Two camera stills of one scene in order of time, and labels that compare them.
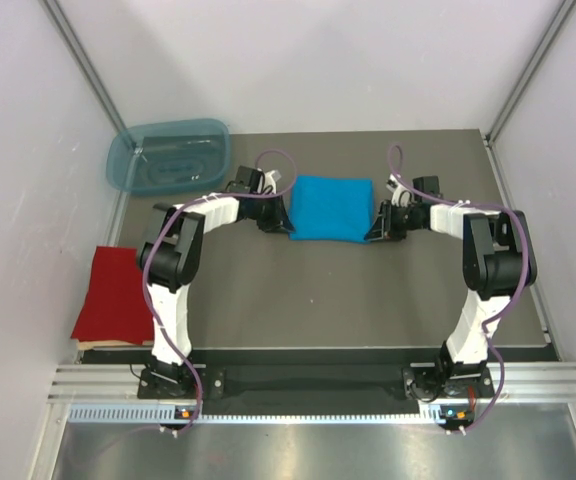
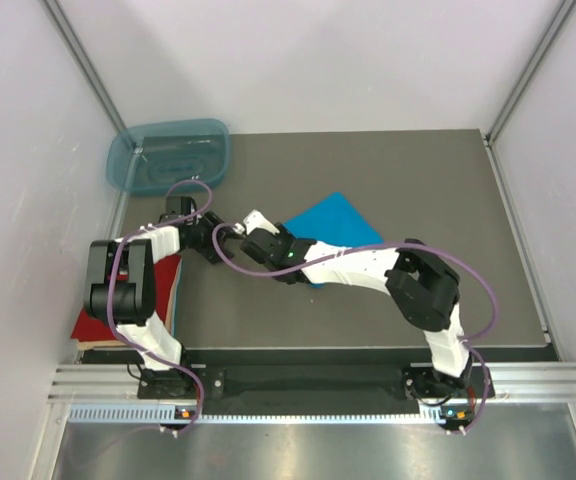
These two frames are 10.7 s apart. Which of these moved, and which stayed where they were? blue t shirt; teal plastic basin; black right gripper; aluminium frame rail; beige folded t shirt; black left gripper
Moved: blue t shirt; black left gripper; black right gripper
Stayed: aluminium frame rail; beige folded t shirt; teal plastic basin
